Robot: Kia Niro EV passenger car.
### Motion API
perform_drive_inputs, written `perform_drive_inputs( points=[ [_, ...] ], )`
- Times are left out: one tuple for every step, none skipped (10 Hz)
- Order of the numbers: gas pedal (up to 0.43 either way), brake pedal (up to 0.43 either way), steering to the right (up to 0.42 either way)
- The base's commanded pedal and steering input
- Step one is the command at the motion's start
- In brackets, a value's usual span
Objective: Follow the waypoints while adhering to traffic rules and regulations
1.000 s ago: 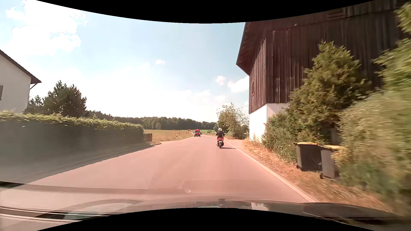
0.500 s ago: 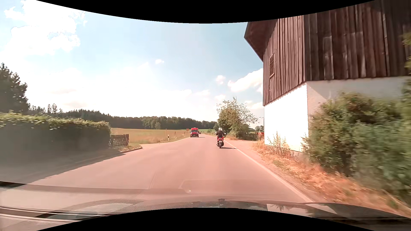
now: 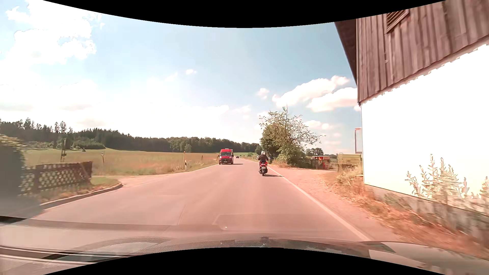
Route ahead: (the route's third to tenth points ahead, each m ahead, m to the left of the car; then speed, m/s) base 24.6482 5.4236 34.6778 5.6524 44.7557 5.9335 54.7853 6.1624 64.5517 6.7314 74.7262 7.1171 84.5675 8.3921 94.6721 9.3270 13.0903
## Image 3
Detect road markings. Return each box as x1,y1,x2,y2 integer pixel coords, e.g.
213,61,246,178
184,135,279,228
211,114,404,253
244,159,372,241

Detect grey asphalt road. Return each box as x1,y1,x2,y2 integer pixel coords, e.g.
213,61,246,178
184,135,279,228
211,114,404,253
0,158,373,253

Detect red roadside container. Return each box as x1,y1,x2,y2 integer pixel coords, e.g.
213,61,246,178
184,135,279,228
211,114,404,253
311,155,331,170

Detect car's own bonnet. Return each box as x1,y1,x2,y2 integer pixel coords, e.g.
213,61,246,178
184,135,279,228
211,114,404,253
0,236,489,275

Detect wooden lattice fence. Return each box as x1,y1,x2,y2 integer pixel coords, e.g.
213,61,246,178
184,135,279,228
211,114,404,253
21,161,93,193

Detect wood of dark trees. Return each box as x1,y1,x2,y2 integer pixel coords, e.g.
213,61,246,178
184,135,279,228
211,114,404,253
0,118,261,154

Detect leafy green tree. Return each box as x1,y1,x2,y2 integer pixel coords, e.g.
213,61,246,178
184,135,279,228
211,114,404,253
259,106,325,167

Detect grass field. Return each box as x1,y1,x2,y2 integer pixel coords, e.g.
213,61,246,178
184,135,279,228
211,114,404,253
24,148,253,176

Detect gravel roadside strip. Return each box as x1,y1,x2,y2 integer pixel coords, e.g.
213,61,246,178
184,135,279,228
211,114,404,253
267,165,402,242

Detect dark green hedge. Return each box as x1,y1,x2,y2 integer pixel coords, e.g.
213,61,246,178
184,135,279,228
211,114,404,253
0,134,27,199

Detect wooden trailer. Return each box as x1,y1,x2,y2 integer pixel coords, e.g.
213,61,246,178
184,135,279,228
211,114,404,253
336,153,362,171

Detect dry weeds strip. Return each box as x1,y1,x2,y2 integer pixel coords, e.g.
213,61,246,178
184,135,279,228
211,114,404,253
329,166,489,260

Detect white building with wooden gable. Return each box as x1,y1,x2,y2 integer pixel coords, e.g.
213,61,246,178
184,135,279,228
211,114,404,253
335,0,489,239

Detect grass verge with kerb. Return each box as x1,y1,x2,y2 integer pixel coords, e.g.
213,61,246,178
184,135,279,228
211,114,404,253
36,176,124,209

